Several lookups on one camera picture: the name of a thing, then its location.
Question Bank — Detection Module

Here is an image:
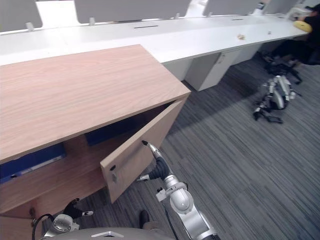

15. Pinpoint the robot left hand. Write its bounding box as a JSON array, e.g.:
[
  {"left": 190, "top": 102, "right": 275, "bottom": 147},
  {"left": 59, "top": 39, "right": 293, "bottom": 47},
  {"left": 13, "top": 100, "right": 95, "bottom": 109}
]
[{"left": 63, "top": 197, "right": 94, "bottom": 218}]

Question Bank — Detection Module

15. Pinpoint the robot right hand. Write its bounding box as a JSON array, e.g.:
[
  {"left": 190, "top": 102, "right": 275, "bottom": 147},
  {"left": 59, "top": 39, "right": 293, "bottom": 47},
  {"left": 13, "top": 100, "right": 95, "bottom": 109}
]
[{"left": 136, "top": 139, "right": 174, "bottom": 183}]

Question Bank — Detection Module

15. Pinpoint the wooden cabinet door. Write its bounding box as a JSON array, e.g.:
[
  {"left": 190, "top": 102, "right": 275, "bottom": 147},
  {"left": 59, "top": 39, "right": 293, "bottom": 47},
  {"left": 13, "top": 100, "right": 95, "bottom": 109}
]
[
  {"left": 0, "top": 214, "right": 44, "bottom": 240},
  {"left": 99, "top": 96, "right": 189, "bottom": 205}
]

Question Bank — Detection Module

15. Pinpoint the silver door lock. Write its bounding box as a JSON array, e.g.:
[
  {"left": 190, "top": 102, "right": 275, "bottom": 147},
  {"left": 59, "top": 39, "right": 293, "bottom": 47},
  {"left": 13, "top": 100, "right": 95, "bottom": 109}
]
[{"left": 109, "top": 165, "right": 118, "bottom": 184}]

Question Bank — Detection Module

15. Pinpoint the wooden lower cabinet door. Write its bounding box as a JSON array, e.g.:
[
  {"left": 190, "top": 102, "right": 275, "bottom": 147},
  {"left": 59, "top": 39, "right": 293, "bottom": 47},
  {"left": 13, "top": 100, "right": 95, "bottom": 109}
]
[{"left": 0, "top": 214, "right": 44, "bottom": 240}]

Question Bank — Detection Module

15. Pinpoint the wooden office cabinet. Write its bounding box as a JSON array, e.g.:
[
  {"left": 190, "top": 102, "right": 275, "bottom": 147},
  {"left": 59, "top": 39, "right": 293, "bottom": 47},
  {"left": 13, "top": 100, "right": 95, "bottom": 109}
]
[{"left": 0, "top": 44, "right": 192, "bottom": 219}]

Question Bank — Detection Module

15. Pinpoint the black office chair base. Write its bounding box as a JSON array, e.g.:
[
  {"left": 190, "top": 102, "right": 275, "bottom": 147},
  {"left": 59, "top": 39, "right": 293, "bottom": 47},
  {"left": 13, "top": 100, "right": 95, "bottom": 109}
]
[{"left": 259, "top": 51, "right": 304, "bottom": 85}]

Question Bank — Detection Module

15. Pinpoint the long white desk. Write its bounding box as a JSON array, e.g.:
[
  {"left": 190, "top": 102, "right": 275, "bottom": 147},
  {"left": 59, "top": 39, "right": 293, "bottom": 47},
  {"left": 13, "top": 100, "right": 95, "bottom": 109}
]
[{"left": 0, "top": 9, "right": 312, "bottom": 92}]

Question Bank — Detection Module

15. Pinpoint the humanoid robot lying down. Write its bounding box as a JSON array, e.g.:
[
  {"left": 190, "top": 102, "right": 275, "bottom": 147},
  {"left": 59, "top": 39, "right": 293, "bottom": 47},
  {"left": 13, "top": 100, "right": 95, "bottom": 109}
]
[{"left": 252, "top": 74, "right": 298, "bottom": 125}]

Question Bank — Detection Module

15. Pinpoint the grey desk partition panel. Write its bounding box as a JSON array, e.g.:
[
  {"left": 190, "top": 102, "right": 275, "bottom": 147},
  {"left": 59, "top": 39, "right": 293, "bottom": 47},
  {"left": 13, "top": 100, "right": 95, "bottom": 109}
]
[
  {"left": 264, "top": 0, "right": 301, "bottom": 15},
  {"left": 0, "top": 0, "right": 43, "bottom": 33},
  {"left": 202, "top": 0, "right": 261, "bottom": 17},
  {"left": 73, "top": 0, "right": 192, "bottom": 25}
]

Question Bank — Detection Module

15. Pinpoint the yellow round object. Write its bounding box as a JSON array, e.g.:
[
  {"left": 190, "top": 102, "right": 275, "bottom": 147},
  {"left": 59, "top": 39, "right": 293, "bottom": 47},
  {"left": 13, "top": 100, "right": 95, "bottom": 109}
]
[{"left": 292, "top": 20, "right": 314, "bottom": 34}]

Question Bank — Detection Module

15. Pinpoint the person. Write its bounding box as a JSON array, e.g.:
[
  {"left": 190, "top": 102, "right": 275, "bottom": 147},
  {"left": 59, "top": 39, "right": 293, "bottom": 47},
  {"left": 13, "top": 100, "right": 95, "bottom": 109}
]
[{"left": 271, "top": 5, "right": 320, "bottom": 67}]

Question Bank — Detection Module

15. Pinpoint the white object behind desk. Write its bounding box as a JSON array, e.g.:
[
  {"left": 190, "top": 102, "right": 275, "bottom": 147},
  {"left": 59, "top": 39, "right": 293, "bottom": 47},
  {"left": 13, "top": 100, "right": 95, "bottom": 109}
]
[{"left": 286, "top": 6, "right": 312, "bottom": 21}]

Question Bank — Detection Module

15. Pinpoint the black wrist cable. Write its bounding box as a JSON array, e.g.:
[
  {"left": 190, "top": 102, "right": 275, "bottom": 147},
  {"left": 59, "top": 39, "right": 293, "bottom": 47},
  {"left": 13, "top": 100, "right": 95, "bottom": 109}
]
[{"left": 30, "top": 213, "right": 55, "bottom": 240}]

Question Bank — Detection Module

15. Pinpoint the white pedestal cabinet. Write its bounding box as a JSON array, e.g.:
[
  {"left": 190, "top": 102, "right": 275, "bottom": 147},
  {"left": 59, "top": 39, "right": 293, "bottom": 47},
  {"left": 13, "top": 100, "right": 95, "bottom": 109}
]
[{"left": 184, "top": 45, "right": 262, "bottom": 92}]

